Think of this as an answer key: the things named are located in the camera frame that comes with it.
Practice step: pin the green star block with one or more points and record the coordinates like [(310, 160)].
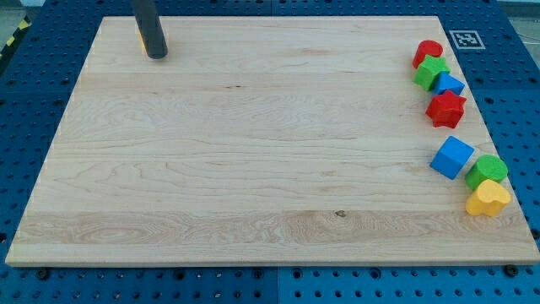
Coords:
[(429, 70)]

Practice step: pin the red star block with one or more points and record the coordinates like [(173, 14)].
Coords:
[(446, 109)]

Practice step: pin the green cylinder block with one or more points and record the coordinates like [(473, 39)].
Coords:
[(486, 167)]

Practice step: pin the yellow heart block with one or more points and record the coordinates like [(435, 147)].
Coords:
[(489, 198)]

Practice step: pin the white fiducial marker tag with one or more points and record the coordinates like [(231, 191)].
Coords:
[(467, 40)]

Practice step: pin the yellow block behind arm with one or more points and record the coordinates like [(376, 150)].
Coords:
[(142, 43)]

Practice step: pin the red cylinder block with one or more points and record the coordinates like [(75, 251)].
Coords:
[(426, 48)]

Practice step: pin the blue cube block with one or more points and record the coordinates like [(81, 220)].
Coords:
[(451, 157)]

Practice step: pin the small blue triangle block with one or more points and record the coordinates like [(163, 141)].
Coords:
[(446, 82)]

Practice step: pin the wooden board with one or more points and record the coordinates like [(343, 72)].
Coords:
[(259, 142)]

